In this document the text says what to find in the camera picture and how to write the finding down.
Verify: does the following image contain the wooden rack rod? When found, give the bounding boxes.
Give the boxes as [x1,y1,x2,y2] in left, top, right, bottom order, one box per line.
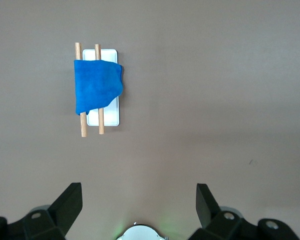
[74,42,88,138]
[94,43,105,135]

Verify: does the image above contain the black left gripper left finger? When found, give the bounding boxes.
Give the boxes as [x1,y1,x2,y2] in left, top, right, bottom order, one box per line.
[0,182,84,240]

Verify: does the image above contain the blue microfibre towel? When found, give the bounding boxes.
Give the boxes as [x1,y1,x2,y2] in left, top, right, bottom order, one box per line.
[73,59,124,117]

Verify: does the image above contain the white towel rack base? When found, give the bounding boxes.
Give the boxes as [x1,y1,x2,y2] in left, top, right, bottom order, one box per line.
[82,48,121,127]

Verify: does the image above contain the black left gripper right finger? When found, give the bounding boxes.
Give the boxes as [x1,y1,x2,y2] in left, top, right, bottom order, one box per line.
[188,183,300,240]

